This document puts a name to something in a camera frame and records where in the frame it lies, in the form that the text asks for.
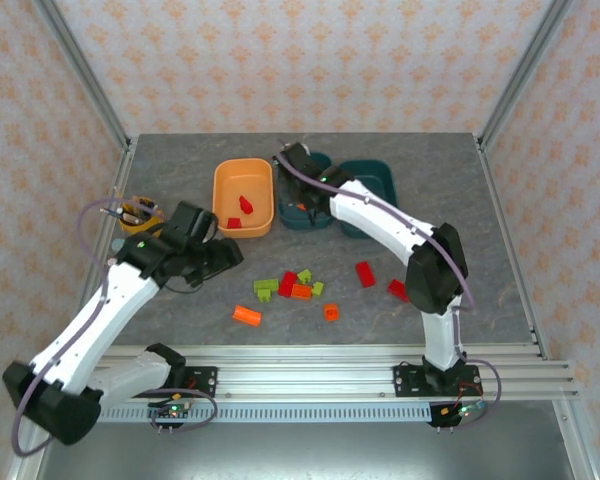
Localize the grey metal panel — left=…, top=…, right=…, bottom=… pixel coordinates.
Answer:
left=34, top=422, right=576, bottom=480

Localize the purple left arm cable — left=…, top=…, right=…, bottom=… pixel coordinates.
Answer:
left=10, top=198, right=219, bottom=457

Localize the teal plastic container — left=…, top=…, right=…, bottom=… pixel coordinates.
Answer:
left=335, top=159, right=399, bottom=240
left=275, top=152, right=334, bottom=232

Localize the aluminium frame post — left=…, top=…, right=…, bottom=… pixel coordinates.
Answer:
left=552, top=399, right=600, bottom=480
left=7, top=444, right=37, bottom=480
left=31, top=0, right=133, bottom=154
left=477, top=0, right=579, bottom=151

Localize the yellow pen cup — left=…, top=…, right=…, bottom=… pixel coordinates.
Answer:
left=118, top=197, right=165, bottom=237

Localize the circuit board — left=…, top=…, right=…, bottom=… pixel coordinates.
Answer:
left=152, top=403, right=194, bottom=432
left=429, top=401, right=487, bottom=430

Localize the perforated grey cable duct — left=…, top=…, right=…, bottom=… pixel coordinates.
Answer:
left=94, top=405, right=434, bottom=424

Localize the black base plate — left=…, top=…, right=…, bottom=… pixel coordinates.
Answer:
left=179, top=366, right=219, bottom=399
left=392, top=364, right=482, bottom=399

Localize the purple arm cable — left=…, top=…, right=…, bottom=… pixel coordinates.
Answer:
left=272, top=152, right=504, bottom=431
left=10, top=198, right=219, bottom=457

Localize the long red lego brick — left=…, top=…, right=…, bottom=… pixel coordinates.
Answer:
left=278, top=271, right=299, bottom=299

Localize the left circuit board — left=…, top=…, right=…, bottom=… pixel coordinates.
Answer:
left=152, top=403, right=194, bottom=432

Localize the right circuit board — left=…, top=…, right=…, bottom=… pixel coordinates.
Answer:
left=429, top=401, right=487, bottom=430

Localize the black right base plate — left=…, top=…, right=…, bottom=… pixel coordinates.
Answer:
left=392, top=364, right=482, bottom=399

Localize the aluminium front rail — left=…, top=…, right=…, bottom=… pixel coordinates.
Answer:
left=32, top=343, right=580, bottom=401

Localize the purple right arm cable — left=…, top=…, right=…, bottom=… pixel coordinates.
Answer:
left=272, top=152, right=504, bottom=431

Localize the orange curved lego piece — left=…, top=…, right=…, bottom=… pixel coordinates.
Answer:
left=232, top=304, right=263, bottom=327

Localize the orange plastic container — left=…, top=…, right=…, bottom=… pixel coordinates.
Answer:
left=212, top=157, right=275, bottom=239

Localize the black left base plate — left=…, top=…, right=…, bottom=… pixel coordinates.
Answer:
left=179, top=366, right=219, bottom=399

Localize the aluminium side rail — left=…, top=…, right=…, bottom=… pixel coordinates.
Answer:
left=475, top=137, right=551, bottom=360
left=79, top=139, right=139, bottom=364

